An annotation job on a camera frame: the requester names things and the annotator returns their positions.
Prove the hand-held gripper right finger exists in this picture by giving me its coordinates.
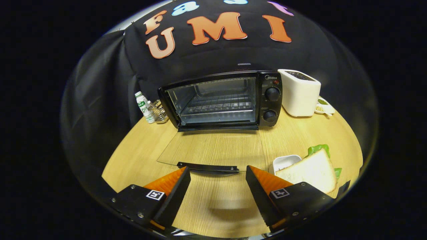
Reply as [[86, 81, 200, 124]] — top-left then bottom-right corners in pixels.
[[246, 165, 336, 234]]

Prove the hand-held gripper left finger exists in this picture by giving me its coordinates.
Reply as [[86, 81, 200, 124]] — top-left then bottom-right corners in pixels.
[[108, 166, 191, 232]]

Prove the toast and lettuce sandwich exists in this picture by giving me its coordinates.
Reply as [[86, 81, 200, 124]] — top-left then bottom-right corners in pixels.
[[275, 144, 343, 194]]

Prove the black toaster oven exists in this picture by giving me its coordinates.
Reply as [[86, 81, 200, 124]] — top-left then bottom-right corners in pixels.
[[157, 69, 283, 174]]

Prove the white pop-up toaster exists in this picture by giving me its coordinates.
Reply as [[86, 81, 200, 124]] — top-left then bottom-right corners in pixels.
[[278, 69, 321, 117]]

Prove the small white square dish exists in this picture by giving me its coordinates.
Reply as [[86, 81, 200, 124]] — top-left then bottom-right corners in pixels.
[[273, 155, 302, 175]]

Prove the clear glass jar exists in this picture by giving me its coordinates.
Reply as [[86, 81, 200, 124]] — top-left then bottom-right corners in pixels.
[[148, 99, 169, 124]]

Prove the white bottle with green label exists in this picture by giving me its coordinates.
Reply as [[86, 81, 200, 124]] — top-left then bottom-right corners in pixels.
[[135, 91, 155, 124]]

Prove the white divided condiment dish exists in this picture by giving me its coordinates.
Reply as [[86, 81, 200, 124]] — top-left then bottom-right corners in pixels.
[[314, 97, 336, 116]]

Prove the black backdrop cloth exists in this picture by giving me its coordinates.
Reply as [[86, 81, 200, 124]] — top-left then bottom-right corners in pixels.
[[60, 0, 379, 200]]

